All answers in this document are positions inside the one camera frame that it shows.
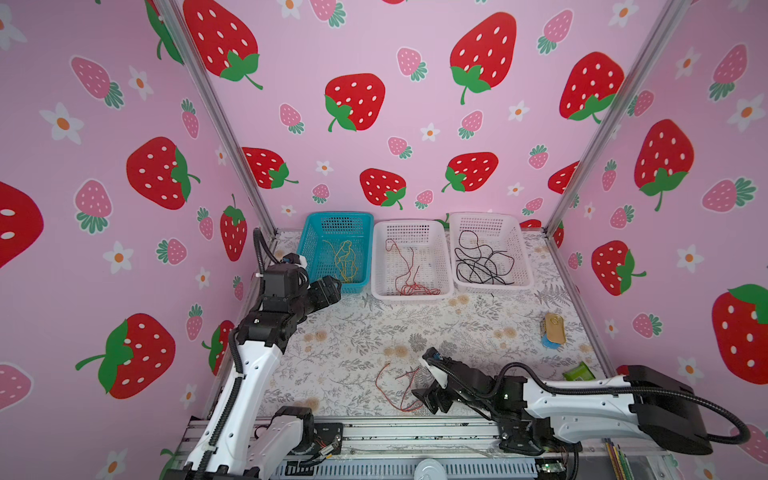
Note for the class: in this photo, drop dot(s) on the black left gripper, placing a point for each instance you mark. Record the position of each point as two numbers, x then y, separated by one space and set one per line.
331 294

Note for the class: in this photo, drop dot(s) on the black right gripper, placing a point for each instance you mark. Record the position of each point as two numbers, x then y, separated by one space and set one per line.
432 391

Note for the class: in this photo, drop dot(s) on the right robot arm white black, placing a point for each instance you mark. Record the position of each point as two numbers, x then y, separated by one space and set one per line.
534 416

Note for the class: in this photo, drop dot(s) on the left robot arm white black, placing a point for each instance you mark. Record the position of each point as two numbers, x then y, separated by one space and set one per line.
229 448

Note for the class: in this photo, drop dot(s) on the teal plastic basket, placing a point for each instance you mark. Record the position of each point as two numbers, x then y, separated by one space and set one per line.
339 244

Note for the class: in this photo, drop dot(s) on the white basket middle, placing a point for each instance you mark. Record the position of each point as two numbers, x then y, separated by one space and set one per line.
410 261

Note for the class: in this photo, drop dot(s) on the white basket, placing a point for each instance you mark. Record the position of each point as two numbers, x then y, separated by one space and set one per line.
488 254
410 261

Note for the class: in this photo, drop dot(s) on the green wipes packet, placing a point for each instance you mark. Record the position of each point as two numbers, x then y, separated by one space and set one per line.
581 372

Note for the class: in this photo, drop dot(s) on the white basket right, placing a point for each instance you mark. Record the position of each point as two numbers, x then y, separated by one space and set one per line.
488 254

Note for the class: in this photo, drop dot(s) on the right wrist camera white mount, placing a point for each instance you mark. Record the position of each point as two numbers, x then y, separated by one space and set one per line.
433 365

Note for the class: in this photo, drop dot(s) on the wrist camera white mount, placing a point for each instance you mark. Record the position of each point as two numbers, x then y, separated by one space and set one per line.
295 259
433 365

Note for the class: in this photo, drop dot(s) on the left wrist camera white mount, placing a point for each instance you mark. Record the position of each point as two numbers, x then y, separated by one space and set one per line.
295 259

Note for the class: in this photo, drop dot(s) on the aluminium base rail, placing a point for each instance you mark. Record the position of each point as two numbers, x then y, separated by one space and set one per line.
456 448

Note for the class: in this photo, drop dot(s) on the aluminium corner post left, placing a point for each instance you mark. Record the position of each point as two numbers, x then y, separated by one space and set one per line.
182 37

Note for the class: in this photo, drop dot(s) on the aluminium corner post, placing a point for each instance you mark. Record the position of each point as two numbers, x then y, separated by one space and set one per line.
182 37
660 34

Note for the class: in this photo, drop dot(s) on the aluminium corner post right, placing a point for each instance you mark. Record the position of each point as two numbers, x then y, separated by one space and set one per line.
660 34

